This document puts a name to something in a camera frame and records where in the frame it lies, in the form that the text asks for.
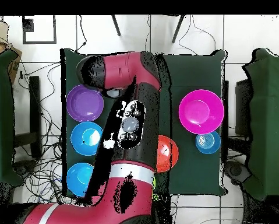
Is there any large orange-red bowl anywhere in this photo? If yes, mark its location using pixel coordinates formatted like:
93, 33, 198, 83
156, 135, 179, 174

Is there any large blue bowl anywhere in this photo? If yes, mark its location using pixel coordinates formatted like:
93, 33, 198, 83
70, 121, 104, 156
66, 162, 95, 198

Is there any purple bowl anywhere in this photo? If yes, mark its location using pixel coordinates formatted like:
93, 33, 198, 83
66, 84, 105, 123

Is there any large pink bowl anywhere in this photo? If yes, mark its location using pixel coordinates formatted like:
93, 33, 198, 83
178, 89, 225, 135

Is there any small blue bowl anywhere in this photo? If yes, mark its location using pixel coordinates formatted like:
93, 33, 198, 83
195, 130, 221, 155

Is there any dark green tablecloth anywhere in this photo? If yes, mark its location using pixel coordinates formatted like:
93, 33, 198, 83
60, 48, 227, 197

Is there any black tripod leg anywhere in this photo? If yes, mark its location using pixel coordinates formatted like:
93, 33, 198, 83
171, 15, 186, 44
111, 15, 122, 37

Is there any black box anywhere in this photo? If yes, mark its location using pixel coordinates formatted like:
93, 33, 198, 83
234, 79, 252, 138

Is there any long black bar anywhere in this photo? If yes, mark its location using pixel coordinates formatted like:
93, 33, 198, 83
29, 75, 42, 159

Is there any black stand with knob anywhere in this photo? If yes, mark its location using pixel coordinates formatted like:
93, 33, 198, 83
12, 159, 38, 179

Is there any green covered side table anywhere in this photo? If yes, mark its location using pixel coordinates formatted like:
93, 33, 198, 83
0, 50, 23, 186
242, 48, 279, 200

